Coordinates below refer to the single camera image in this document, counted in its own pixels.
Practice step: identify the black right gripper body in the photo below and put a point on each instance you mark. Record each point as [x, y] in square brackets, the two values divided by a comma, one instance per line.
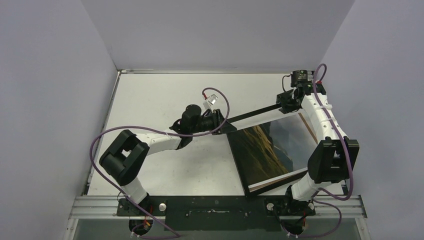
[284, 104]

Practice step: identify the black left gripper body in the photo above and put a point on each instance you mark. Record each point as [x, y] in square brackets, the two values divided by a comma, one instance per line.
[211, 123]

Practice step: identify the wooden picture frame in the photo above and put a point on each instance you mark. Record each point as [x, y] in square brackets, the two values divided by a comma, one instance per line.
[242, 159]

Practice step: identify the landscape photo print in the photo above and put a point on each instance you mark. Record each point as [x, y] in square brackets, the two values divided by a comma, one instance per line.
[275, 149]

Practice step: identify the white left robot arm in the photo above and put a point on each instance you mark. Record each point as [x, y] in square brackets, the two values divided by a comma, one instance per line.
[124, 158]

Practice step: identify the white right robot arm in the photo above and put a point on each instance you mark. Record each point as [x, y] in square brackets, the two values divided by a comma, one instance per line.
[335, 155]

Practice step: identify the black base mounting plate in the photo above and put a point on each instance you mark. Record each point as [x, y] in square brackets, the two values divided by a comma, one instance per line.
[219, 213]

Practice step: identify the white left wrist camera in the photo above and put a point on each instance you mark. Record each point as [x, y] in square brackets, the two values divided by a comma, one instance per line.
[209, 102]

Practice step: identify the aluminium rail front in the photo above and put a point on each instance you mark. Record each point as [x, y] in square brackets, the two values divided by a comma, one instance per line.
[106, 207]

